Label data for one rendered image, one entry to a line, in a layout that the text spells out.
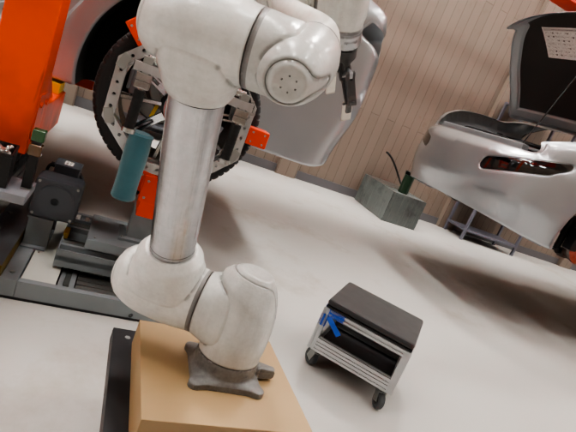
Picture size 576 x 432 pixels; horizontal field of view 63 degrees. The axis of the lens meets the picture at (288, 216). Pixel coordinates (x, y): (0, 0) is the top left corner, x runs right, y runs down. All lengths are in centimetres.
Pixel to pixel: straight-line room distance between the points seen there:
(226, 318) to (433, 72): 652
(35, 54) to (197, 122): 110
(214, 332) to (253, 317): 9
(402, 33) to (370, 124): 129
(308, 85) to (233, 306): 55
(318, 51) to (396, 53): 629
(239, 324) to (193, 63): 57
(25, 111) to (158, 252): 99
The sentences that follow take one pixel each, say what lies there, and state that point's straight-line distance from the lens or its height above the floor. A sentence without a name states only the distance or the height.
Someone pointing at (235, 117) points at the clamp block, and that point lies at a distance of 168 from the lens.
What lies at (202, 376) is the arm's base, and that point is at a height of 41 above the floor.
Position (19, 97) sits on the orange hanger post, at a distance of 189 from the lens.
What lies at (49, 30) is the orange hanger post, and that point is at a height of 96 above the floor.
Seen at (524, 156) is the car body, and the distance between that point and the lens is 373.
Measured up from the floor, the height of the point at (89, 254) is 15.
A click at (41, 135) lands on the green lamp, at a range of 173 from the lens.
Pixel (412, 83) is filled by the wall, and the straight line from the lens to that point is 718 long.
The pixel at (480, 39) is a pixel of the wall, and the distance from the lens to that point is 773.
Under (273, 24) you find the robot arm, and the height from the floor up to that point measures 115.
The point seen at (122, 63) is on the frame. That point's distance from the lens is 186.
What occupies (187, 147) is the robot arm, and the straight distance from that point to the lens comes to 86.
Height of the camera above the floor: 106
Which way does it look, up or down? 14 degrees down
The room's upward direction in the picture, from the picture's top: 22 degrees clockwise
